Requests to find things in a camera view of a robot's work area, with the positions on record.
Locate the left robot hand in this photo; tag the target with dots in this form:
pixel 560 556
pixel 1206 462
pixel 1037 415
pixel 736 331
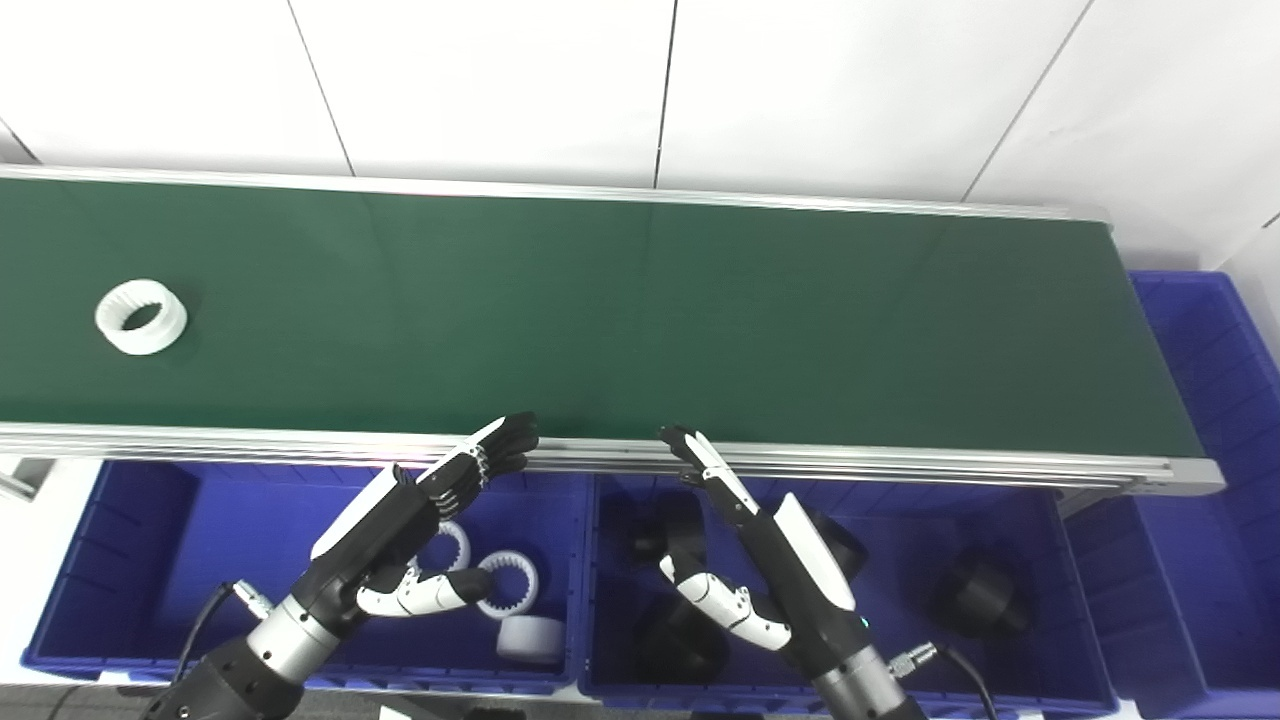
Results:
pixel 375 520

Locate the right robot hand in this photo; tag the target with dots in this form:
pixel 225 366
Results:
pixel 790 570

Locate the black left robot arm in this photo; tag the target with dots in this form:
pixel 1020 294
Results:
pixel 250 670

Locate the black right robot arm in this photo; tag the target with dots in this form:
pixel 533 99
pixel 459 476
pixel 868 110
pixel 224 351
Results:
pixel 865 690

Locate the black cylindrical part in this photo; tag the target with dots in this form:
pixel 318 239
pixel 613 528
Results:
pixel 680 650
pixel 980 595

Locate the blue plastic bin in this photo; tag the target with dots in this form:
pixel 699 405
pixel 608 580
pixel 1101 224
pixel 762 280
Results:
pixel 150 560
pixel 1210 420
pixel 900 660

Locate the green conveyor belt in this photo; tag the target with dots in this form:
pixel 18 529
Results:
pixel 900 468
pixel 640 320

